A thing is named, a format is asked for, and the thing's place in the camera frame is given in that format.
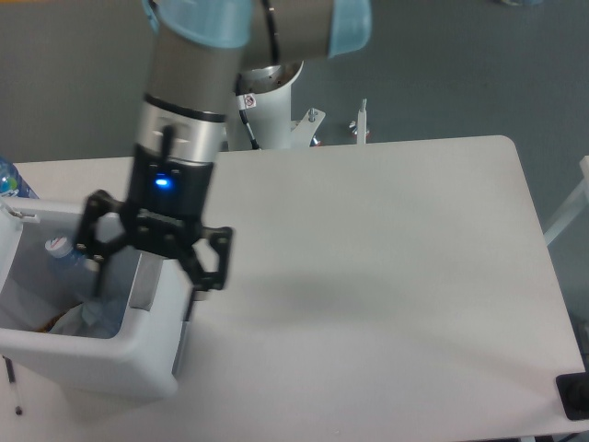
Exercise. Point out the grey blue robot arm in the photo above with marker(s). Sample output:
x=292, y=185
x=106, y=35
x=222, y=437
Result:
x=201, y=48

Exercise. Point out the blue bottle at edge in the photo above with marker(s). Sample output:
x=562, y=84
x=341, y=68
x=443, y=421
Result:
x=12, y=183

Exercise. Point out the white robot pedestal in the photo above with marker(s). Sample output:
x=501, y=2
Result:
x=261, y=116

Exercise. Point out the white tissue pack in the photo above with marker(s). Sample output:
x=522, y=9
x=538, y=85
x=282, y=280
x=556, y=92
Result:
x=80, y=320

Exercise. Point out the white trash can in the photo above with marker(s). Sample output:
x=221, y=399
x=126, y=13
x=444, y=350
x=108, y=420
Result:
x=139, y=361

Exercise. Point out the clear plastic water bottle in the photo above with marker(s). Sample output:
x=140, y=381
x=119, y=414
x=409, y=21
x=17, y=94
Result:
x=71, y=268

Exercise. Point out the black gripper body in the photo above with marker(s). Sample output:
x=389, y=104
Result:
x=162, y=213

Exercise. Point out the colourful trash in bin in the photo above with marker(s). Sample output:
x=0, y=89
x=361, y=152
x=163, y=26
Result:
x=56, y=321

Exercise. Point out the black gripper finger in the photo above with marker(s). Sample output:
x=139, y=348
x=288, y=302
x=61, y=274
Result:
x=206, y=264
x=98, y=206

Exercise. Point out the white frame at right edge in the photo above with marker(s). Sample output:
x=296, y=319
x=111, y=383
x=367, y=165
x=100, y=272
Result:
x=571, y=207

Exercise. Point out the black device at table corner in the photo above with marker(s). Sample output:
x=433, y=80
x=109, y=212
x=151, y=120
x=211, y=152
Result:
x=573, y=391

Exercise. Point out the white levelling foot bracket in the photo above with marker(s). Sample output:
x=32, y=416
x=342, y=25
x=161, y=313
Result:
x=359, y=128

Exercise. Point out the black pen on table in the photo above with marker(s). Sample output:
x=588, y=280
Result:
x=12, y=382

